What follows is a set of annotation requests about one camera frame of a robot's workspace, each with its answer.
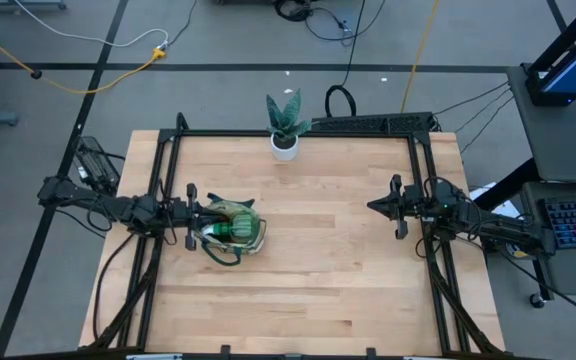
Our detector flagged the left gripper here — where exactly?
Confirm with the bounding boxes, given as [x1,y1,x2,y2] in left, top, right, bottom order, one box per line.
[167,182,220,252]

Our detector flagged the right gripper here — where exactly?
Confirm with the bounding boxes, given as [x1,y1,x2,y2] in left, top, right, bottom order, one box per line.
[366,173,425,241]

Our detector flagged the cream green gardening bag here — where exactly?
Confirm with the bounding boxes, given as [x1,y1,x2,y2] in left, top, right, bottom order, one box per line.
[192,192,268,268]

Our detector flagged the long black electronics box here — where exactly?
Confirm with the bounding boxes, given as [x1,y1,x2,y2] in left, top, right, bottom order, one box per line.
[312,112,437,134]

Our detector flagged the snake plant in white pot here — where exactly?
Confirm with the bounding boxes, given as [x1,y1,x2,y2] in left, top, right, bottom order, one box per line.
[266,89,314,162]

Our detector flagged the white blue round container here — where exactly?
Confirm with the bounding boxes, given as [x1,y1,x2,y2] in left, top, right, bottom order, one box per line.
[508,244,538,261]

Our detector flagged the grey computer cart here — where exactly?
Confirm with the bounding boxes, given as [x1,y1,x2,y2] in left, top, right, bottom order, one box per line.
[506,64,576,309]

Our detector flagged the black aluminium table frame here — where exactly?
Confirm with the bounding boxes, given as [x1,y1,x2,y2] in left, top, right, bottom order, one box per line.
[82,112,507,360]

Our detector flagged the black wire-caged power box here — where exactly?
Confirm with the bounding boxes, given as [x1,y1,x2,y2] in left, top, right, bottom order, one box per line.
[72,135,122,197]

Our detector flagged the black looped floor cable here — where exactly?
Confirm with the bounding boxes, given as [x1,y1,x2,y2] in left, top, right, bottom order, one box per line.
[324,0,368,120]

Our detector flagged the yellow floor cable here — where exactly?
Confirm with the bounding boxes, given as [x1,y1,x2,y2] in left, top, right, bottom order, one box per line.
[400,0,442,114]

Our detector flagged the yellow extension cable with plug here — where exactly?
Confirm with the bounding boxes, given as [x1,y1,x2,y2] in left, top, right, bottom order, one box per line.
[0,17,168,96]

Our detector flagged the white floor cable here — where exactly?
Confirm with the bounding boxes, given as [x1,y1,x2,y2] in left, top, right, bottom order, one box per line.
[12,0,170,50]

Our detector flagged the black cable bundle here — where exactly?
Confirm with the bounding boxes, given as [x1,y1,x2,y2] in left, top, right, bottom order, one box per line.
[272,0,387,46]

